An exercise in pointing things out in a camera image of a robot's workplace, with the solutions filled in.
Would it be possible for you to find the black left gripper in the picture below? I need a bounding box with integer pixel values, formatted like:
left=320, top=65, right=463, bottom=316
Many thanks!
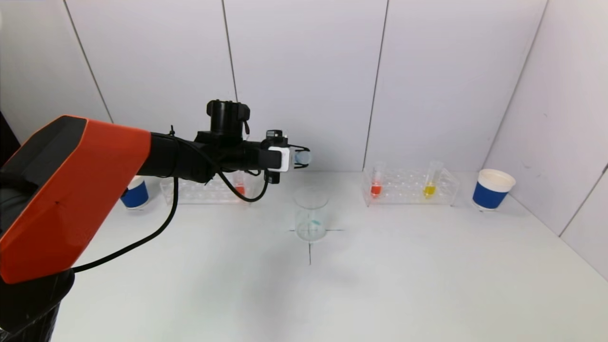
left=257, top=144, right=311, bottom=172

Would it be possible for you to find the blue white paper cup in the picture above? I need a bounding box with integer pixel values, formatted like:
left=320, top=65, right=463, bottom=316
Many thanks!
left=472, top=169, right=516, bottom=211
left=120, top=176, right=150, bottom=210

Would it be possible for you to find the clear glass beaker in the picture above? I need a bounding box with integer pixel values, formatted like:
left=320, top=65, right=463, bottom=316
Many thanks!
left=294, top=187, right=329, bottom=242

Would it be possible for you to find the clear acrylic test tube rack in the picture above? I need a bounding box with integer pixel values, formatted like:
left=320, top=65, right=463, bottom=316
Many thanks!
left=161, top=169, right=253, bottom=206
left=362, top=168, right=459, bottom=207

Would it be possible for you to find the yellow pigment test tube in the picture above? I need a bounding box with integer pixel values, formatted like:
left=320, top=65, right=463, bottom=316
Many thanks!
left=422, top=161, right=443, bottom=200

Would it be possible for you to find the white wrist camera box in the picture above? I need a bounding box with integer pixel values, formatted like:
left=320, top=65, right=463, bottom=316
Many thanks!
left=267, top=146, right=291, bottom=172

